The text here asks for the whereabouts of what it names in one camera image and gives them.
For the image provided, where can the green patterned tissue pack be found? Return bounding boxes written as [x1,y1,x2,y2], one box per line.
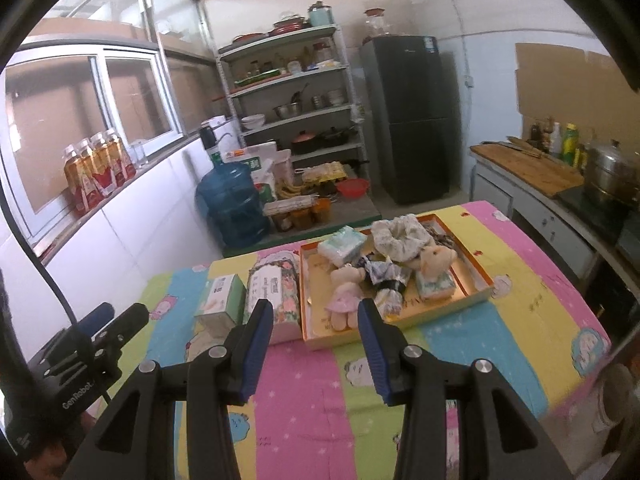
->
[416,269,457,302]
[317,226,368,267]

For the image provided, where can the cartoon striped bed sheet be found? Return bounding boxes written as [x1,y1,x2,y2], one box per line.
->
[82,200,613,480]

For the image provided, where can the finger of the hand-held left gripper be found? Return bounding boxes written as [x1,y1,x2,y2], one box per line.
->
[95,303,150,356]
[76,302,115,336]

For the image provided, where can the red colander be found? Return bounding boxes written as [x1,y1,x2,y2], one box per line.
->
[336,178,372,200]

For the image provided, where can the floral tissue box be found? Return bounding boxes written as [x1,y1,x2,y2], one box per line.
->
[243,254,304,346]

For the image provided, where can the red lidded pot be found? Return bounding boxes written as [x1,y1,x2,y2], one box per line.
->
[272,11,307,37]

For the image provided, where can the green white carton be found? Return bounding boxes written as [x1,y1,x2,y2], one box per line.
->
[194,273,249,337]

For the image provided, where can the blue water jug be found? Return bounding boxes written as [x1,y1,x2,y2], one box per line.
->
[195,157,271,248]

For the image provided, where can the red clay pot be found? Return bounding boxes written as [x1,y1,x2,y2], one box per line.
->
[291,130,318,155]

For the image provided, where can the black cooktop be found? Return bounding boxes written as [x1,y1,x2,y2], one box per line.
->
[557,185,633,226]

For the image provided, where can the cardboard sheet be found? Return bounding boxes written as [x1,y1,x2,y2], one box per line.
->
[515,42,640,146]

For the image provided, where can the sliding window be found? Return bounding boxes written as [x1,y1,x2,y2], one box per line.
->
[0,0,221,256]

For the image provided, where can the cream lace cloth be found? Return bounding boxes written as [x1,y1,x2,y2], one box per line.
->
[372,214,437,263]

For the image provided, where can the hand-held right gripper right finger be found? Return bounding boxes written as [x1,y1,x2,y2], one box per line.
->
[356,297,571,480]

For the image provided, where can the black cable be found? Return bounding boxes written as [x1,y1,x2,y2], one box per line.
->
[0,150,112,411]

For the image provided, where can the low green table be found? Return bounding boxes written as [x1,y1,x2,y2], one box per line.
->
[222,192,383,258]

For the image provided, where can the white metal shelf rack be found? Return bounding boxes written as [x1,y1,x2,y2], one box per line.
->
[216,25,371,181]

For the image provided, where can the black white water pump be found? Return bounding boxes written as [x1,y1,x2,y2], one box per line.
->
[199,125,236,162]

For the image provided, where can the black wok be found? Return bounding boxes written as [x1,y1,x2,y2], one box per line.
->
[317,127,358,148]

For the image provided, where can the orange juice bottle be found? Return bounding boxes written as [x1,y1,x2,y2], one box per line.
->
[105,129,137,183]
[77,139,108,201]
[92,132,123,191]
[62,144,93,213]

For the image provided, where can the dark refrigerator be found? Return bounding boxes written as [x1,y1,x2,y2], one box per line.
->
[360,35,463,205]

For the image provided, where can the teal enamel pot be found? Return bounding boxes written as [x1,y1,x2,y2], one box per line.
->
[306,1,335,28]

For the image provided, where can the grey kitchen cabinet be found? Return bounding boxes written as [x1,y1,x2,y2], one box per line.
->
[470,152,606,286]

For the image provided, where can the white bucket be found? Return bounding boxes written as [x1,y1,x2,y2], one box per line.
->
[592,365,636,431]

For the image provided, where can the green tray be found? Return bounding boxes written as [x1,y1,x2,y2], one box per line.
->
[234,70,281,86]

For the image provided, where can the green bottle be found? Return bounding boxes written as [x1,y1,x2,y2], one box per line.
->
[562,122,581,163]

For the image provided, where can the white flour bag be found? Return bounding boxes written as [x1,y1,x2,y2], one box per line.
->
[235,142,278,201]

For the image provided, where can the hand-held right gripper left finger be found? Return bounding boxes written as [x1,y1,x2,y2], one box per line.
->
[65,299,275,480]

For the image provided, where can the beige teddy bear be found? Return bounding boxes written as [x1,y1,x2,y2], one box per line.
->
[407,244,460,281]

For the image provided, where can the orange cardboard box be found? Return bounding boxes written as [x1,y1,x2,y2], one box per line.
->
[299,212,496,352]

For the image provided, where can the kitchen knife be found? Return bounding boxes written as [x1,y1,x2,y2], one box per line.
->
[506,135,546,158]

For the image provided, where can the stacked steel bowls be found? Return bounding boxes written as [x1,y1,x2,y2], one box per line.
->
[311,89,347,108]

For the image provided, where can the clear noodle pack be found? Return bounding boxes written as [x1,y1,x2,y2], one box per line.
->
[262,197,313,217]

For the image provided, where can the blue white bag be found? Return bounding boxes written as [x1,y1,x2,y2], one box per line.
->
[356,254,401,288]

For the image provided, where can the steel pot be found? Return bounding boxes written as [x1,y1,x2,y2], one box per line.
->
[584,139,637,196]

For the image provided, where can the wooden cutting board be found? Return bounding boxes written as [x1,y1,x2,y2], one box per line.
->
[470,142,586,200]

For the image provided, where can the glass jar with red lid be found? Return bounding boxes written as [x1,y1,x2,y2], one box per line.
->
[363,7,390,43]

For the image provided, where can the yellow white bag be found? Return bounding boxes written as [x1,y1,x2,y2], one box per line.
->
[372,280,410,318]

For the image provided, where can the person's left hand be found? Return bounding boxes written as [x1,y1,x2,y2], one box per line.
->
[24,427,88,480]

